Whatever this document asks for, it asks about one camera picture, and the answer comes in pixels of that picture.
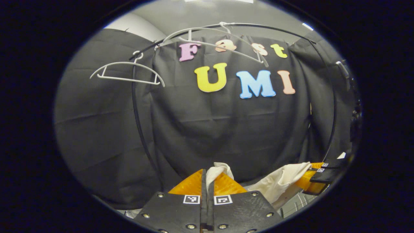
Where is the cream button-up shirt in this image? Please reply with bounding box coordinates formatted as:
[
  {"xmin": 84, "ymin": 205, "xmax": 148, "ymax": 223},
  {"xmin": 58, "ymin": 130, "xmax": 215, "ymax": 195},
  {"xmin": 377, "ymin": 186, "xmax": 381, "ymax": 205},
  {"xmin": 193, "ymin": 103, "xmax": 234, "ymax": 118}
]
[{"xmin": 205, "ymin": 162, "xmax": 312, "ymax": 211}]

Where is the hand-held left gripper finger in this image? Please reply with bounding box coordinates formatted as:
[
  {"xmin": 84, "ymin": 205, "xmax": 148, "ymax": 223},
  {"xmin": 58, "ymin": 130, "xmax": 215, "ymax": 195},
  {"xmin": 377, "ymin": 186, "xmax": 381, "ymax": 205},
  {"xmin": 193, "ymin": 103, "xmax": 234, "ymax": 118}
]
[
  {"xmin": 133, "ymin": 168, "xmax": 207, "ymax": 233},
  {"xmin": 207, "ymin": 172, "xmax": 284, "ymax": 233}
]

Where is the black clothes rack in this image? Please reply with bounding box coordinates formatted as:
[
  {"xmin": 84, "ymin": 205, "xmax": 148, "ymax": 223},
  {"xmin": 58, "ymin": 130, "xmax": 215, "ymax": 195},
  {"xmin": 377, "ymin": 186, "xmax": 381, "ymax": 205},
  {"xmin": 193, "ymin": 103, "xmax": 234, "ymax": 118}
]
[{"xmin": 129, "ymin": 22, "xmax": 337, "ymax": 185}]

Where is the black backdrop cloth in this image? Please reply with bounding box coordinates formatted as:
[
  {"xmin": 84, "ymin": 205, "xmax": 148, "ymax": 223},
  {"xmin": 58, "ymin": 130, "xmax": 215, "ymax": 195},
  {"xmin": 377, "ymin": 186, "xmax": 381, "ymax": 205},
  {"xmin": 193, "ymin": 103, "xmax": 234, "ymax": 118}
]
[{"xmin": 53, "ymin": 28, "xmax": 356, "ymax": 211}]

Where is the large round ceiling light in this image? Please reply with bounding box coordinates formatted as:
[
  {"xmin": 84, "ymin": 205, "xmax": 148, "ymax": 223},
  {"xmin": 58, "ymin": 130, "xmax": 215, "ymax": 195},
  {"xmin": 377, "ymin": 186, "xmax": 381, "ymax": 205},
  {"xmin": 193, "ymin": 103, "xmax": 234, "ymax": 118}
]
[{"xmin": 184, "ymin": 0, "xmax": 254, "ymax": 4}]

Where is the grey slatted panel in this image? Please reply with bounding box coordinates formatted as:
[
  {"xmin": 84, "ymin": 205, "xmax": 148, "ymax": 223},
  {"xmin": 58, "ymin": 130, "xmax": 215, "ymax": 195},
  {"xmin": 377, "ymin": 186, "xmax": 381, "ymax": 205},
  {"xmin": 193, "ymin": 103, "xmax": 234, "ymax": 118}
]
[{"xmin": 281, "ymin": 194, "xmax": 311, "ymax": 218}]

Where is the white plastic hanger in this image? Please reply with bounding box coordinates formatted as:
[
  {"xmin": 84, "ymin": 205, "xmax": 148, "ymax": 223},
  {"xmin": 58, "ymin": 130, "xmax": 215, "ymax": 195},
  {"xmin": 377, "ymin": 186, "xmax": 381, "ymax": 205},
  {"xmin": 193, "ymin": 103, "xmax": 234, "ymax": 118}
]
[
  {"xmin": 90, "ymin": 50, "xmax": 165, "ymax": 88},
  {"xmin": 160, "ymin": 22, "xmax": 269, "ymax": 68}
]

